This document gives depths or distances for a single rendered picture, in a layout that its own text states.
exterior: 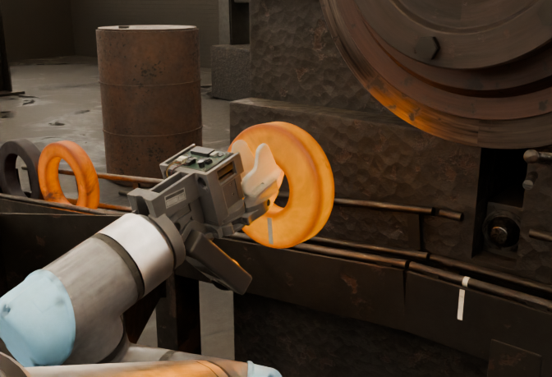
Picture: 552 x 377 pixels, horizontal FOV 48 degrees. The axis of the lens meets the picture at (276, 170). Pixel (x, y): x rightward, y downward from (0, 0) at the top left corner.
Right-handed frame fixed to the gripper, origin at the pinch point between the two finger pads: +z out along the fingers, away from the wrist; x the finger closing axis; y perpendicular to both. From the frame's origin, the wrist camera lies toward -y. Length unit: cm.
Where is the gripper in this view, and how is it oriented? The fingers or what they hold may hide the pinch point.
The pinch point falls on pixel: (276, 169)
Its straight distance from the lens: 75.2
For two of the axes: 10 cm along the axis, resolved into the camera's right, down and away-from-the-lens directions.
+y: -1.8, -8.8, -4.4
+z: 6.0, -4.5, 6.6
